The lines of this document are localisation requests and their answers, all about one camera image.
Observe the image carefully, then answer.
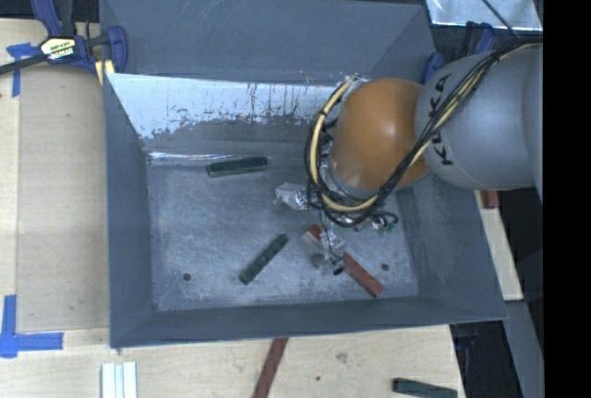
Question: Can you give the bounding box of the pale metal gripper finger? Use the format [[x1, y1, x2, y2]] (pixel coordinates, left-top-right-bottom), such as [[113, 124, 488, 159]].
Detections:
[[324, 231, 346, 263], [301, 228, 325, 269]]

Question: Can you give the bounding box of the red-brown flat block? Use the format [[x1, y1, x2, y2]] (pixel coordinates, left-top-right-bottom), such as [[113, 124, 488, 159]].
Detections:
[[250, 337, 290, 398], [308, 223, 385, 299]]

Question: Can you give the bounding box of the dark green flat block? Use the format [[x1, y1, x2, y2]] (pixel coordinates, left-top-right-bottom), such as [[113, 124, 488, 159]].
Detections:
[[392, 377, 459, 398], [205, 155, 270, 179], [237, 233, 290, 286]]

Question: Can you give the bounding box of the grey metal bin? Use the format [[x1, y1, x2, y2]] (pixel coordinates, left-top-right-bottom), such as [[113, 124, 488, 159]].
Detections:
[[97, 0, 510, 349]]

